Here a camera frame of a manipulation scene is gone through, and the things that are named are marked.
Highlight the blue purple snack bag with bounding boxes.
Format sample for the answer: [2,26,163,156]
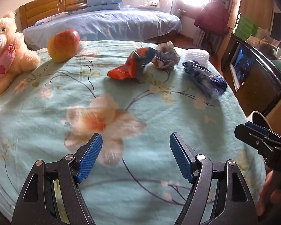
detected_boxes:
[182,60,227,100]

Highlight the printed paper wrapper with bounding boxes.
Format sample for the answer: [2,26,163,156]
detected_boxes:
[152,41,180,70]

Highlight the white foam fruit net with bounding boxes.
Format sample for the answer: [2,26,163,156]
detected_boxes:
[185,48,210,67]

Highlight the orange snack wrapper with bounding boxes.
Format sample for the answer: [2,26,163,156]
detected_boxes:
[107,47,156,83]

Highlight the white round trash bin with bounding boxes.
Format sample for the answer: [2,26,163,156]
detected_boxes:
[246,111,272,130]

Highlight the right hand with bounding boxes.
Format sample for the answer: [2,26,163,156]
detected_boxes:
[255,170,281,217]

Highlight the floral teal bed sheet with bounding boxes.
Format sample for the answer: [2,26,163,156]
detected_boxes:
[0,41,265,224]

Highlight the brown plush toy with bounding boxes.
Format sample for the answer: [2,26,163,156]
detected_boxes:
[247,36,275,59]

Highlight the black television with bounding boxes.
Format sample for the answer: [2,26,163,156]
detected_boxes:
[271,13,281,41]

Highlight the green stacked boxes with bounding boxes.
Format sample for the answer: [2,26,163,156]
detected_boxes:
[233,13,258,41]

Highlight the red apple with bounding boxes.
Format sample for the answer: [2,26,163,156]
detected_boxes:
[47,29,80,63]

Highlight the cream teddy bear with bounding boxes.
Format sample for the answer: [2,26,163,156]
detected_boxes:
[0,11,40,94]

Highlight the red jacket on rack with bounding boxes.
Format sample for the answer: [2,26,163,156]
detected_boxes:
[194,1,230,36]

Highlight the blue bed with sheet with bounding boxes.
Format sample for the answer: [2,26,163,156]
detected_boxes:
[23,8,182,50]

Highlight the wooden wardrobe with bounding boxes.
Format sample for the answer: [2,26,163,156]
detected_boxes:
[217,0,274,60]

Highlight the wooden headboard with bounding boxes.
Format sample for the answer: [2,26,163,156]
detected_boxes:
[17,0,87,31]

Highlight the blue folded pillows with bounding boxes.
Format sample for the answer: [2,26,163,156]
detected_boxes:
[86,0,123,12]

